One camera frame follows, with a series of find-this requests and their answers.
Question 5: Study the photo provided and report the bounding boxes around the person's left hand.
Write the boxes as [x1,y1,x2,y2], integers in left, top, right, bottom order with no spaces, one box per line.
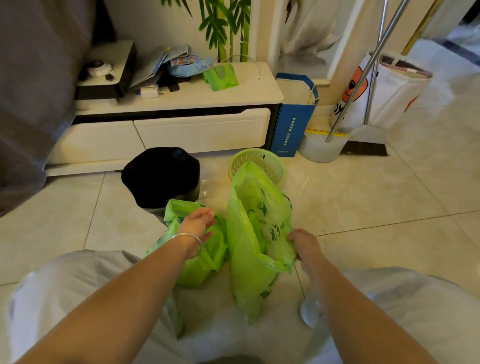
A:
[177,207,217,244]

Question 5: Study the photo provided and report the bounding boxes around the person's right hand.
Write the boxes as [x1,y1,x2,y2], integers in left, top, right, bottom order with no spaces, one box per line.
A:
[286,229,326,277]

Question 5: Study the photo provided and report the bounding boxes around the small green plastic bag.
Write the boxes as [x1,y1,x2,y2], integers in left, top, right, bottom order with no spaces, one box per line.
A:
[144,199,230,289]

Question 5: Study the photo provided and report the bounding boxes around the large green plastic bag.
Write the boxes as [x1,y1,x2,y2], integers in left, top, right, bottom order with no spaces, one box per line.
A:
[226,161,298,324]

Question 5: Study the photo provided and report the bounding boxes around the person's left forearm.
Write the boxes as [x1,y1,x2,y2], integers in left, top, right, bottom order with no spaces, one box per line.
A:
[15,237,203,364]

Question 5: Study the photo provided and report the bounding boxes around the person's right forearm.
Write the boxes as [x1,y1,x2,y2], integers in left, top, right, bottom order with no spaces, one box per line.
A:
[300,259,440,364]

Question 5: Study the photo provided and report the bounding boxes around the black trash bin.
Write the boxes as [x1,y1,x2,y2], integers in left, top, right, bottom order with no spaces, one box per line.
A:
[121,146,202,219]

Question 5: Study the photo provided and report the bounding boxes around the white round object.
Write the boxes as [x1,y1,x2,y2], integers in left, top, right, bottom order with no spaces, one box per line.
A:
[298,295,324,329]

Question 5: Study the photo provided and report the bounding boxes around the green plastic basket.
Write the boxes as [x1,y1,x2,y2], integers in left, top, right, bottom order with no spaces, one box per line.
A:
[228,148,287,187]

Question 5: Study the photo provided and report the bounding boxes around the white low cabinet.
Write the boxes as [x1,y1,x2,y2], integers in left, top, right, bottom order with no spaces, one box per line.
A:
[45,61,284,177]

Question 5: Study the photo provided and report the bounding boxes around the blue paper bag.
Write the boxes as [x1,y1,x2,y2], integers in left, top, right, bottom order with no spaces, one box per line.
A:
[270,73,320,158]

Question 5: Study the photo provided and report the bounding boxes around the light grey trousers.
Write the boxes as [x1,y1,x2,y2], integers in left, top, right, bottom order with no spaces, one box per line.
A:
[7,249,480,364]

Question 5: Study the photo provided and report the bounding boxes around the green packet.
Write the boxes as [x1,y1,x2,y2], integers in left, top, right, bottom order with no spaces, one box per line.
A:
[202,63,240,92]

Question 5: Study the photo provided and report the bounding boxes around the blue packet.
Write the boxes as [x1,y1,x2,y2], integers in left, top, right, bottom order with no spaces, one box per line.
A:
[168,55,215,78]

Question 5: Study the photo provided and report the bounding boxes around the white bag with orange print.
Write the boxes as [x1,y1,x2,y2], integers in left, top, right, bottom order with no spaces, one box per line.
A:
[329,52,434,133]

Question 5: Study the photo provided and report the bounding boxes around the pile of papers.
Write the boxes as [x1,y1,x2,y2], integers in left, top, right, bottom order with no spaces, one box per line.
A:
[129,44,190,89]

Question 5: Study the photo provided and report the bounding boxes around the white tape roll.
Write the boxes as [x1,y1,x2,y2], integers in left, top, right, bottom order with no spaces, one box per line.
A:
[86,60,113,78]

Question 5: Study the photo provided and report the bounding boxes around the black and white shelf riser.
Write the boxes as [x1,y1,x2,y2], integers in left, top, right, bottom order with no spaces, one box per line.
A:
[74,39,138,101]

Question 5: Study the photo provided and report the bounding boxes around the grey fabric cover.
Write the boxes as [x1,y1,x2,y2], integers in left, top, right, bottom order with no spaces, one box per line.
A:
[0,0,97,217]

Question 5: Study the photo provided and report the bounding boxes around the silver bracelet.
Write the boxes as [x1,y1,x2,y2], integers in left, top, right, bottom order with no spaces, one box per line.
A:
[171,233,203,258]

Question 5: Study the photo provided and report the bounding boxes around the broom with metal handle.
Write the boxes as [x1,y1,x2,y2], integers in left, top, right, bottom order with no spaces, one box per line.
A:
[340,0,391,157]

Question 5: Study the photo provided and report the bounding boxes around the green bamboo wall sticker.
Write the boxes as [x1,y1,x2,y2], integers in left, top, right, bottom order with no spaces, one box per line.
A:
[161,0,253,64]

